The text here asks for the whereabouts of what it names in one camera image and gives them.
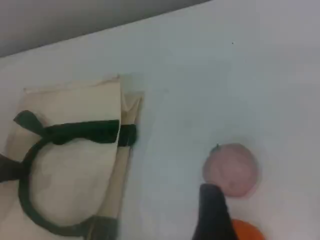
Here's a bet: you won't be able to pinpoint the pink toy peach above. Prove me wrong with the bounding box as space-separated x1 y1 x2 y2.
202 142 260 199

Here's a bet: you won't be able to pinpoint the cream canvas bag green handles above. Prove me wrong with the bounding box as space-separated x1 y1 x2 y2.
0 72 145 240

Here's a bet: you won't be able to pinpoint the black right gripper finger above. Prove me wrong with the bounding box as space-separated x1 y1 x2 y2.
0 153 22 184
191 183 240 240

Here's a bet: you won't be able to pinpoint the orange toy fruit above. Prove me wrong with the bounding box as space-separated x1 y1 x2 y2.
231 218 266 240

